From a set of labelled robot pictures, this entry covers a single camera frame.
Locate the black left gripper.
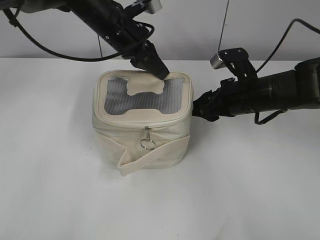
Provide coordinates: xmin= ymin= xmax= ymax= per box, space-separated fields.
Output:
xmin=82 ymin=0 xmax=170 ymax=80

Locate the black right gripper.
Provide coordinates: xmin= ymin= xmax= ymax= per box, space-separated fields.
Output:
xmin=192 ymin=77 xmax=265 ymax=122

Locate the cream canvas zipper bag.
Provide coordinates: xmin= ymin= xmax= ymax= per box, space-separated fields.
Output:
xmin=92 ymin=70 xmax=194 ymax=176

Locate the silver ring zipper pull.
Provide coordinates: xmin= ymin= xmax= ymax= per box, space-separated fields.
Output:
xmin=139 ymin=126 xmax=157 ymax=151

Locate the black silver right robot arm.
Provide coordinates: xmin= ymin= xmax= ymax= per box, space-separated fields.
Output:
xmin=192 ymin=58 xmax=320 ymax=125

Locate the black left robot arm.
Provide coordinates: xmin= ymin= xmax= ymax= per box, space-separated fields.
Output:
xmin=0 ymin=0 xmax=170 ymax=80

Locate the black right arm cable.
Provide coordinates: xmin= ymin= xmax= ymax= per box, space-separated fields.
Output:
xmin=253 ymin=18 xmax=320 ymax=125

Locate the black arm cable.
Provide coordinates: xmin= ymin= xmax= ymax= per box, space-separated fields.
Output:
xmin=253 ymin=18 xmax=320 ymax=125
xmin=0 ymin=7 xmax=156 ymax=62

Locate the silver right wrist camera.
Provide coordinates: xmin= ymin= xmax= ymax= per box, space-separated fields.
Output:
xmin=209 ymin=47 xmax=257 ymax=77

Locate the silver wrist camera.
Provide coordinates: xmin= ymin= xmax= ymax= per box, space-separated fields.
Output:
xmin=209 ymin=47 xmax=257 ymax=77
xmin=130 ymin=0 xmax=163 ymax=15

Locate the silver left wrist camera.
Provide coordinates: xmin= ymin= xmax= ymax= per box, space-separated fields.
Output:
xmin=130 ymin=0 xmax=163 ymax=15

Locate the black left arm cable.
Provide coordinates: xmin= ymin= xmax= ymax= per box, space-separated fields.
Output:
xmin=0 ymin=7 xmax=156 ymax=62

